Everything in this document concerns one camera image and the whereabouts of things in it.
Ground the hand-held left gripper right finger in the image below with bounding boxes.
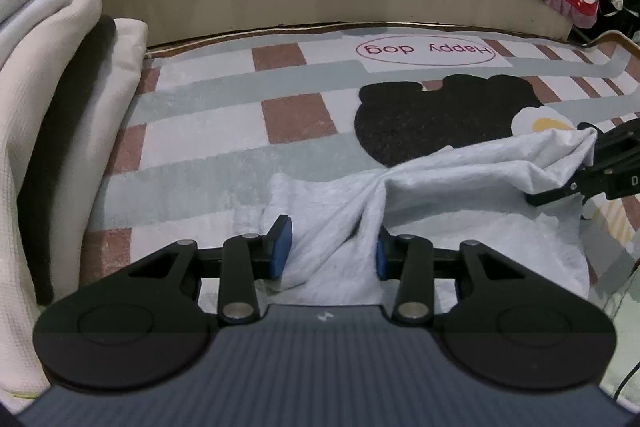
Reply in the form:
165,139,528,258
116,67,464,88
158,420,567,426
376,227,526,325

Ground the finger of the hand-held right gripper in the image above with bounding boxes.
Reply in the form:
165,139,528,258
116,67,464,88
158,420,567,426
525,159,640,208
577,119,640,168

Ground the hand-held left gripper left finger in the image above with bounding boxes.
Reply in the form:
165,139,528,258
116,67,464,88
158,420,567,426
127,216,293,325

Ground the light grey garment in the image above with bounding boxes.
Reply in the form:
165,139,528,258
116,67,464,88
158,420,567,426
234,127,598,308

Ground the checked cartoon dog rug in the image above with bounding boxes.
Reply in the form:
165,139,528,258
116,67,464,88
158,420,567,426
80,24,640,308

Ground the stack of folded cream towels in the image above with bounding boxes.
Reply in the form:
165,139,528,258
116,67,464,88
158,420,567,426
37,18,150,303

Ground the cream ribbed folded garment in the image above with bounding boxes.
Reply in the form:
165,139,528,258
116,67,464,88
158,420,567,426
0,0,103,400

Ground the pale grey folded garment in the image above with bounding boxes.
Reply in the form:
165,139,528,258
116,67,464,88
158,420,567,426
0,0,73,72

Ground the black cable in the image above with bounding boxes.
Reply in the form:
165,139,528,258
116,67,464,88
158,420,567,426
611,257,640,405

